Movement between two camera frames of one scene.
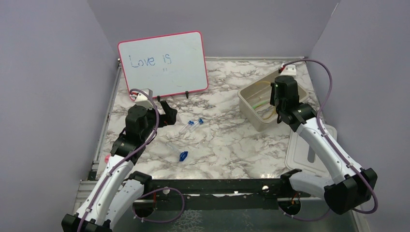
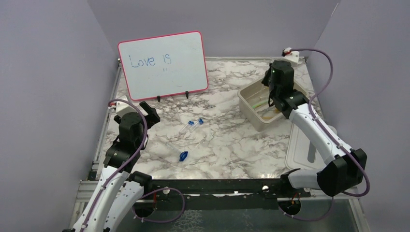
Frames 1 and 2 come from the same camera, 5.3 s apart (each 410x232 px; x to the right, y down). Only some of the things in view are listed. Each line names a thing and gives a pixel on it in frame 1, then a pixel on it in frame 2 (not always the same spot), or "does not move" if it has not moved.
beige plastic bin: x=255 y=102 does not move
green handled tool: x=254 y=107 does not move
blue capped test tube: x=199 y=122 does not move
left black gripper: x=167 y=119 to x=152 y=118
